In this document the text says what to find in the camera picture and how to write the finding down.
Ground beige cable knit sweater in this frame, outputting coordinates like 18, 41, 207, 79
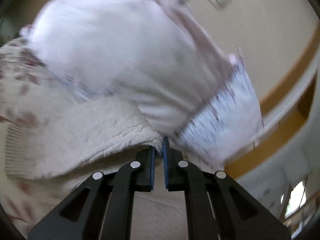
4, 97, 163, 180

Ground wooden padded headboard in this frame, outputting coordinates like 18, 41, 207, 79
225, 28, 319, 179

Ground floral bed quilt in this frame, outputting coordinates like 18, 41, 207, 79
0, 37, 188, 240

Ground pink tree print pillow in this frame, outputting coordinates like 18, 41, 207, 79
20, 0, 263, 165

